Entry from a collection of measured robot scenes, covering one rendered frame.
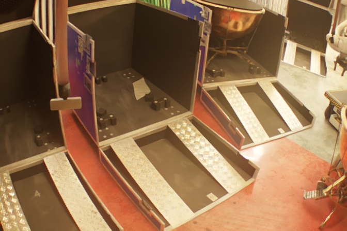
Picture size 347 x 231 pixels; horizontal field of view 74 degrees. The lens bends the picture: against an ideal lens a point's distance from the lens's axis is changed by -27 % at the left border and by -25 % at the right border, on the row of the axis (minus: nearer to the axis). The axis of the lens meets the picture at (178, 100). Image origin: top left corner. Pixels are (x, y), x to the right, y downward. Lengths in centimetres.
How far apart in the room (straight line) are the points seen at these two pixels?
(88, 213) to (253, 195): 117
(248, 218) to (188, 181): 55
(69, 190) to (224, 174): 113
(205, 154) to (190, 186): 31
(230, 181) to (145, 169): 61
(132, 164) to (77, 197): 51
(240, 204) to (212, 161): 44
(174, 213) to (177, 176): 38
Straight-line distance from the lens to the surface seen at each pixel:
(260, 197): 214
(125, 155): 209
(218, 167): 219
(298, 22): 624
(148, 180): 199
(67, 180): 196
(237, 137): 249
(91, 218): 182
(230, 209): 200
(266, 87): 325
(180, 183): 209
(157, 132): 235
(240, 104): 288
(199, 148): 226
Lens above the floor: 154
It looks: 31 degrees down
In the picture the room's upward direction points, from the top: 6 degrees clockwise
